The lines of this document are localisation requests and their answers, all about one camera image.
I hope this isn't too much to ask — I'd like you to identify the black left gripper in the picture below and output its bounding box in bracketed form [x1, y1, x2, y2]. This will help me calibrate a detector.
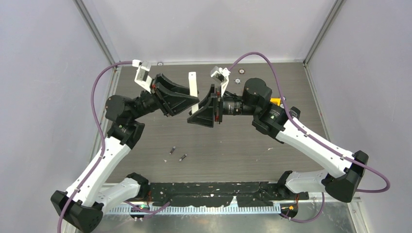
[130, 74, 199, 120]

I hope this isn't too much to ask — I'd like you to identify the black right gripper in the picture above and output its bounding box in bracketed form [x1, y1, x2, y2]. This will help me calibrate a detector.
[188, 84, 258, 127]

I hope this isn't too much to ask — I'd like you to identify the white remote control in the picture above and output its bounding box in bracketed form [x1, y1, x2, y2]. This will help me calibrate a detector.
[188, 72, 199, 114]

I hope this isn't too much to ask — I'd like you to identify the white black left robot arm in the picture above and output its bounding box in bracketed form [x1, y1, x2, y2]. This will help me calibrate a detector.
[51, 72, 199, 233]

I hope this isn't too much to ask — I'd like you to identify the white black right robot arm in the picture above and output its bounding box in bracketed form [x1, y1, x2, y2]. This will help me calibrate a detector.
[187, 78, 369, 203]

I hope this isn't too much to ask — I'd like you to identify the black yellow metronome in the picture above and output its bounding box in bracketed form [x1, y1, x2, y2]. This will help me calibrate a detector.
[289, 106, 301, 119]

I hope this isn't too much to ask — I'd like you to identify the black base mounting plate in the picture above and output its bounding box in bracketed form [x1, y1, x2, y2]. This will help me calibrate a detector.
[144, 182, 309, 207]

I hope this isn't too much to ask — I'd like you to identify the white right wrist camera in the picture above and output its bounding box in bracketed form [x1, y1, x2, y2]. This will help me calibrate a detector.
[210, 66, 231, 96]

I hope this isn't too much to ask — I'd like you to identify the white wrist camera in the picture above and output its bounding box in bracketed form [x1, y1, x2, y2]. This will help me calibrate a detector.
[132, 59, 153, 92]
[210, 66, 231, 96]

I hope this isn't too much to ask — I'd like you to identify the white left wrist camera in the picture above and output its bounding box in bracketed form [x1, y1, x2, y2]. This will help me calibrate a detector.
[132, 59, 153, 92]

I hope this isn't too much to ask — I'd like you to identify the yellow triangular plastic frame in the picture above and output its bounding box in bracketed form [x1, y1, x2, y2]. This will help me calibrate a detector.
[270, 98, 284, 108]

